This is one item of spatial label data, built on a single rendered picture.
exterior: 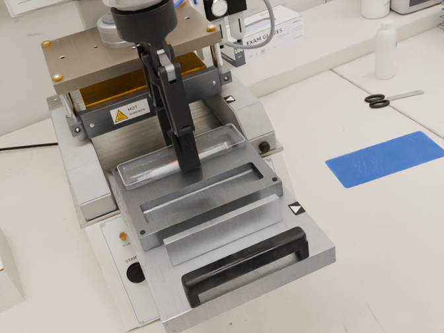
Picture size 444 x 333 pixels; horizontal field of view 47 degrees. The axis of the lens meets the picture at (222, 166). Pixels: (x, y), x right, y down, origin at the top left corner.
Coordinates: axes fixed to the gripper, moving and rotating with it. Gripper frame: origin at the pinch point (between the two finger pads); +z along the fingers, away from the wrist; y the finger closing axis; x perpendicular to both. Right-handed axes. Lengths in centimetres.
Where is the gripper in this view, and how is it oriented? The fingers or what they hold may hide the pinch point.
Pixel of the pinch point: (178, 139)
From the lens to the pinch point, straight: 72.5
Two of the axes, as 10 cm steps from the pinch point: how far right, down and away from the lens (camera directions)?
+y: 3.8, 5.1, -7.7
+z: 1.7, 7.8, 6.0
